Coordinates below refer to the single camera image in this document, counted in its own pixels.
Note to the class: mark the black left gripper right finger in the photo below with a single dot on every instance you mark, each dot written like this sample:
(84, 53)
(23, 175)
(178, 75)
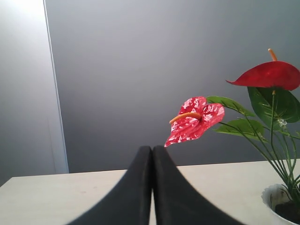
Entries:
(176, 201)

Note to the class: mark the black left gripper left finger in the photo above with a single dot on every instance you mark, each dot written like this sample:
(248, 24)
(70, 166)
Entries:
(129, 201)

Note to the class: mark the artificial red anthurium plant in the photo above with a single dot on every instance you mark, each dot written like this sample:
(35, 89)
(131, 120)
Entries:
(266, 126)

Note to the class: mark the white plastic flower pot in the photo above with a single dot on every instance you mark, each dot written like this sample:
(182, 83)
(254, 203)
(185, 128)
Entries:
(274, 195)

